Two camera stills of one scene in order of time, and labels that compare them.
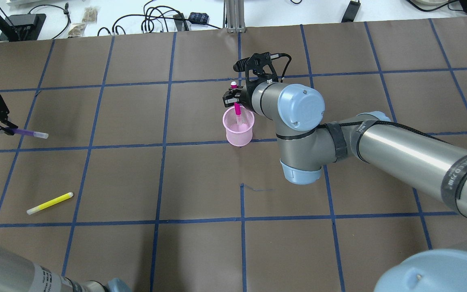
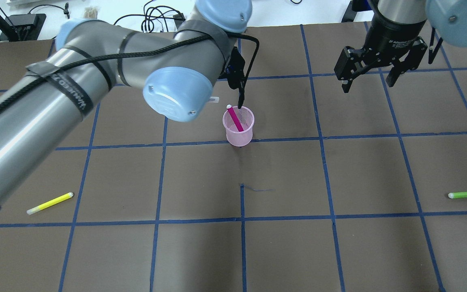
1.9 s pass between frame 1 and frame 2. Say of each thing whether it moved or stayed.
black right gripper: moved
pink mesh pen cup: stayed
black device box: stayed
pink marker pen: moved
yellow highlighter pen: stayed
